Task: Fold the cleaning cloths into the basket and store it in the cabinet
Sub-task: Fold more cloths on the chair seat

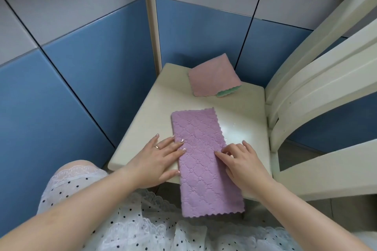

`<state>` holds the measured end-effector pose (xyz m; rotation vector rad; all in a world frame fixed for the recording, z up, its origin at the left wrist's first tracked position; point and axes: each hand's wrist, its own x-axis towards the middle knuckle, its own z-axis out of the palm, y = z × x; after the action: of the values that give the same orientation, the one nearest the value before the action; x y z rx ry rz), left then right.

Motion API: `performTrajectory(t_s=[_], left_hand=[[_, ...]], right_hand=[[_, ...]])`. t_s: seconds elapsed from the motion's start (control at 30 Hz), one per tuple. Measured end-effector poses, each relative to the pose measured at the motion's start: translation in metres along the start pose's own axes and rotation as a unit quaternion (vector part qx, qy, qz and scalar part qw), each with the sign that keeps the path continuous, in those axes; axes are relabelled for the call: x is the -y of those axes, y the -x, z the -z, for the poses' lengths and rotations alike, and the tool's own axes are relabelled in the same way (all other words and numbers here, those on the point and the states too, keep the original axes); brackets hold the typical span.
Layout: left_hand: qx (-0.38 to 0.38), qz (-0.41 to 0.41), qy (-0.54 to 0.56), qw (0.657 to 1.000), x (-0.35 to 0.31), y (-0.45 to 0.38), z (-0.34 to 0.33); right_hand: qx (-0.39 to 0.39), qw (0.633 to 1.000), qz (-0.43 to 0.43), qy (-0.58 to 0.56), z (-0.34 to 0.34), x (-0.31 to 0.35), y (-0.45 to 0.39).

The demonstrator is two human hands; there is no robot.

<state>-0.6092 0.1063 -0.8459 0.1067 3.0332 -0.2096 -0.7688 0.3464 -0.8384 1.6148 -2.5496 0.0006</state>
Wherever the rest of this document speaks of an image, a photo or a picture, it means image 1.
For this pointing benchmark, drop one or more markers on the person's right little finger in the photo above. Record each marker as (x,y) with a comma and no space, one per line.
(249,147)

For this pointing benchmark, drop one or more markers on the person's right thumb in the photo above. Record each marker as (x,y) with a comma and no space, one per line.
(222,159)

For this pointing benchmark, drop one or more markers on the beige cabinet corner post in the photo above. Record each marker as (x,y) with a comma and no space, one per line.
(152,18)

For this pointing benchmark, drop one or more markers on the purple quilted microfibre cloth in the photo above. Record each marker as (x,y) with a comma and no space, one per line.
(203,183)

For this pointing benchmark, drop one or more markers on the person's knee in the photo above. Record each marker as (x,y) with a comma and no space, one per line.
(81,165)

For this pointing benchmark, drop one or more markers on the person's right hand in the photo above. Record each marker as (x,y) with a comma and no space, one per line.
(247,171)

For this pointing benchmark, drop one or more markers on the white polka dot dress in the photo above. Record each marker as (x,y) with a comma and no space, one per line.
(141,224)

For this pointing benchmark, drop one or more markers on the green microfibre cloth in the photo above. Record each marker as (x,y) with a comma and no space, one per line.
(228,92)

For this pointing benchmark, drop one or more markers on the person's left little finger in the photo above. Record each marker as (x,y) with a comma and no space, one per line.
(154,141)

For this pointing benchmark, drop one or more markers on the person's left forearm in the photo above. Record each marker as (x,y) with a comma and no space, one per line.
(73,212)

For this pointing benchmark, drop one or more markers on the person's left middle finger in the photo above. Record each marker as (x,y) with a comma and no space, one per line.
(173,146)

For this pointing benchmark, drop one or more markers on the person's left hand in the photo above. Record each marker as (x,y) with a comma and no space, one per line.
(153,165)

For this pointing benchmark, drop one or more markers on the cream wooden chair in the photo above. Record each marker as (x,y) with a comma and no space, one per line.
(165,103)

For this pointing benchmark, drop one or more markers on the person's right forearm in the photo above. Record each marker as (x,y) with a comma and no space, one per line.
(306,218)

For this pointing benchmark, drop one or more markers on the folded pink microfibre cloth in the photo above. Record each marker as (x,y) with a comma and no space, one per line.
(212,77)

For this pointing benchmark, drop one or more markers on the person's left thumb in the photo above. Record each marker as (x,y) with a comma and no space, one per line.
(172,175)

